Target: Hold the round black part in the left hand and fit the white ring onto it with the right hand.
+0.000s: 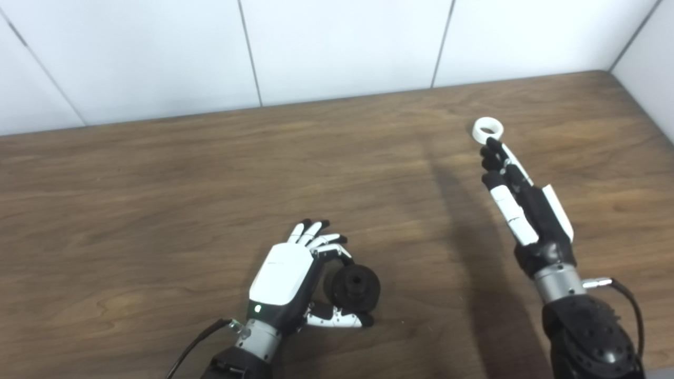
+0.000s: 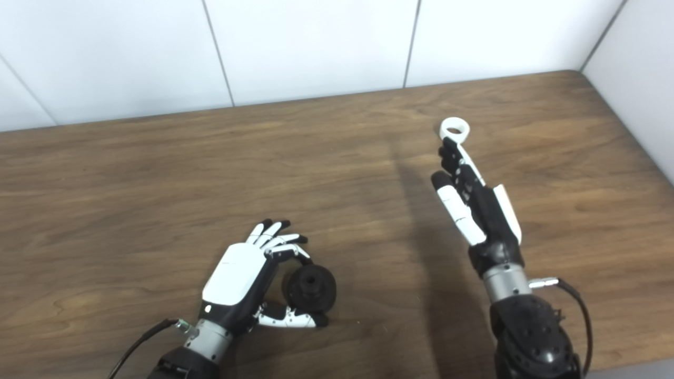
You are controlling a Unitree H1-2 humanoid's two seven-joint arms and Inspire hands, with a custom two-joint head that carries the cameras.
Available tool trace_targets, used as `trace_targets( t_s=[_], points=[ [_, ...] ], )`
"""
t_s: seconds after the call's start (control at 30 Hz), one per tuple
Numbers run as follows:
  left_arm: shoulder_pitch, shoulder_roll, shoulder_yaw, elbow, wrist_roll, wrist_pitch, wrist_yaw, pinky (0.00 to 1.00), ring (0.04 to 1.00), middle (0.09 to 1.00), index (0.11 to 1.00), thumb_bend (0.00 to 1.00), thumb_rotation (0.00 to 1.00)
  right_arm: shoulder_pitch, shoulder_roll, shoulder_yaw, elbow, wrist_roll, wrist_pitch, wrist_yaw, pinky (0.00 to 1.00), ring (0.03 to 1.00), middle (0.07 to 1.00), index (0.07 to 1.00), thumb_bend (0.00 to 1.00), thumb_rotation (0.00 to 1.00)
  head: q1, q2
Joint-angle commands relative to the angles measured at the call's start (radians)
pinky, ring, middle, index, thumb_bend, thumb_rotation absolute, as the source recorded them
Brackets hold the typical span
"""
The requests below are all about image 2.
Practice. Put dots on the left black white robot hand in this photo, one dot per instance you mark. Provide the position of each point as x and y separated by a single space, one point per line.
234 276

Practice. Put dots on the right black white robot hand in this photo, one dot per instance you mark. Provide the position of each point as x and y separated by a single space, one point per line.
492 221

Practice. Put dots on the round black plastic part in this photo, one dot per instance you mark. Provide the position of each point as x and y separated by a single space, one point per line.
316 295

